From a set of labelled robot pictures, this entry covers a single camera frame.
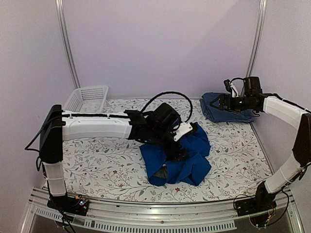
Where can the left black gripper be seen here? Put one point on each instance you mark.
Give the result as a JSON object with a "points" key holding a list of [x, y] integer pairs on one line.
{"points": [[169, 152]]}

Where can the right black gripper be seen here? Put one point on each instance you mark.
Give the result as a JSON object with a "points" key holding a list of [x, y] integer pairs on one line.
{"points": [[223, 97]]}

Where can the dark teal t-shirt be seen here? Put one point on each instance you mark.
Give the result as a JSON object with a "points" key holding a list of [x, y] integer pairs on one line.
{"points": [[223, 114]]}

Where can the bright blue garment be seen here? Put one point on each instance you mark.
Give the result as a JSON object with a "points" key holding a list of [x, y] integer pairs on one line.
{"points": [[192, 169]]}

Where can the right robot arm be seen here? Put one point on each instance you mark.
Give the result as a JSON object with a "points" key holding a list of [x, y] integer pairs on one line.
{"points": [[290, 114]]}

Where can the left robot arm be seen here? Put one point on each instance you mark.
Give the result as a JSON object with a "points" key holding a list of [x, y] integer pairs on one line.
{"points": [[155, 127]]}

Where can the white plastic laundry basket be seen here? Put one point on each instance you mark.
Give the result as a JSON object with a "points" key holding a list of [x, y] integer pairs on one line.
{"points": [[87, 99]]}

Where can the folded blue checkered shirt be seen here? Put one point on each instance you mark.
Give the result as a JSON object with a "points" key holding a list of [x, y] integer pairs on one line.
{"points": [[206, 112]]}

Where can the floral patterned table mat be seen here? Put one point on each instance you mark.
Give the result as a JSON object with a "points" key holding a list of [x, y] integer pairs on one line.
{"points": [[113, 168]]}

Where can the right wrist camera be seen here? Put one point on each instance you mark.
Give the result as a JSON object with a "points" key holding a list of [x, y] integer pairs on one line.
{"points": [[230, 87]]}

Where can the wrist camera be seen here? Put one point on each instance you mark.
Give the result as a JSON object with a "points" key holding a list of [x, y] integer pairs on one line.
{"points": [[185, 128], [230, 87]]}

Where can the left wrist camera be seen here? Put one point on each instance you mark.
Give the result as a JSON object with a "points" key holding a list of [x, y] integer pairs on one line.
{"points": [[185, 128]]}

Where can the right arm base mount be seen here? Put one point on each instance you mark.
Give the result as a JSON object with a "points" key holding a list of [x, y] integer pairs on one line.
{"points": [[252, 205]]}

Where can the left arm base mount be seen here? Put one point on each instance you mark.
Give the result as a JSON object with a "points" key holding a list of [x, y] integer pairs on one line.
{"points": [[77, 205]]}

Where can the right aluminium frame post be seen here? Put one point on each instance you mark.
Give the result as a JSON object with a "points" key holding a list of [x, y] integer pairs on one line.
{"points": [[257, 37]]}

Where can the aluminium frame post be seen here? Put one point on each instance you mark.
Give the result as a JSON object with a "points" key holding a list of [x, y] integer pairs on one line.
{"points": [[257, 37], [66, 43]]}

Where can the left aluminium frame post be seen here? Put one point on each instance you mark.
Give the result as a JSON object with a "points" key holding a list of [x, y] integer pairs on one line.
{"points": [[66, 43]]}

